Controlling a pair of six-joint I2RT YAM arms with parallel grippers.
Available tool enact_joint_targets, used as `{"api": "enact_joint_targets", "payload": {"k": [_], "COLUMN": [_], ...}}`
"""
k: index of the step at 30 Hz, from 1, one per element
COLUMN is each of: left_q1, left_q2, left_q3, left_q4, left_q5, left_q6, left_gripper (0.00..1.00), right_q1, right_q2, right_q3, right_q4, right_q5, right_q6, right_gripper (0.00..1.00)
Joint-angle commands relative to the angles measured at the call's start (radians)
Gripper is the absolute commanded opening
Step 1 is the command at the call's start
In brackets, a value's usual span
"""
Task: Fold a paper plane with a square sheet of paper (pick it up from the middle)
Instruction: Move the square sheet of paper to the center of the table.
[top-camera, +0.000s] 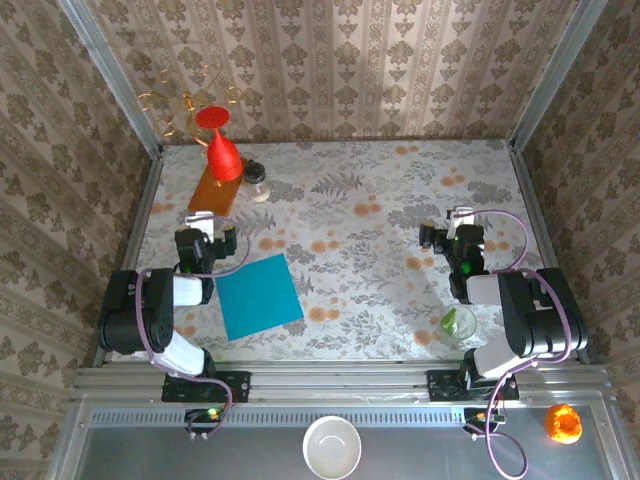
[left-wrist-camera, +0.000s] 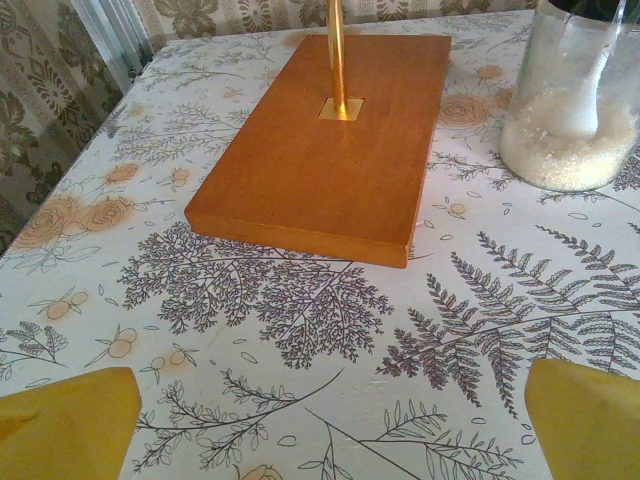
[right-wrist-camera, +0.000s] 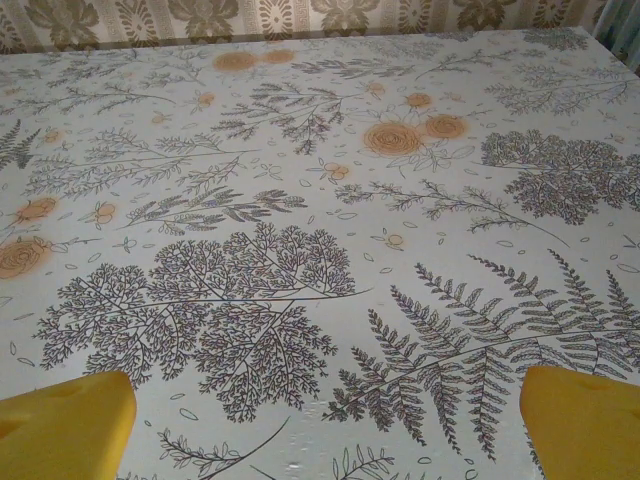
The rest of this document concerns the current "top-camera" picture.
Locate orange wooden board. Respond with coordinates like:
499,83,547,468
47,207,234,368
187,157,247,218

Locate small bottle black cap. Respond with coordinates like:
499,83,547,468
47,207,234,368
243,158,272,203

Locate clear glass green leaf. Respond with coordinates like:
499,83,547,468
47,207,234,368
438,303,478,347

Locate floral table cover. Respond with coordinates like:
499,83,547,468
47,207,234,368
109,138,574,362

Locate red wine glass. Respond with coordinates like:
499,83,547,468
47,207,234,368
194,104,240,182

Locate orange ball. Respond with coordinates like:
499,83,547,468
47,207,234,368
544,402,585,445

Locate white bowl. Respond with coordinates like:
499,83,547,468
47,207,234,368
301,415,363,480

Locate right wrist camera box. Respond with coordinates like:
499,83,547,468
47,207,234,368
446,208,475,240

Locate aluminium side rail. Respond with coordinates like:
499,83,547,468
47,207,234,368
92,149,166,367
509,144,591,365

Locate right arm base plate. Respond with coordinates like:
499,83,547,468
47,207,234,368
426,368,520,403

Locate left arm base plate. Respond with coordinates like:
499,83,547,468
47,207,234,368
160,370,253,404

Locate gold wire stand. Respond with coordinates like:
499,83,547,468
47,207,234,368
133,63,245,149

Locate aluminium mounting rail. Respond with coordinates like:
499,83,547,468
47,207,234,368
72,363,614,404

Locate aluminium corner post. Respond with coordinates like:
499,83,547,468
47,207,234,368
509,0,609,154
56,0,166,157

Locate slotted cable duct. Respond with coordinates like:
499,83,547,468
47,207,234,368
84,407,611,429

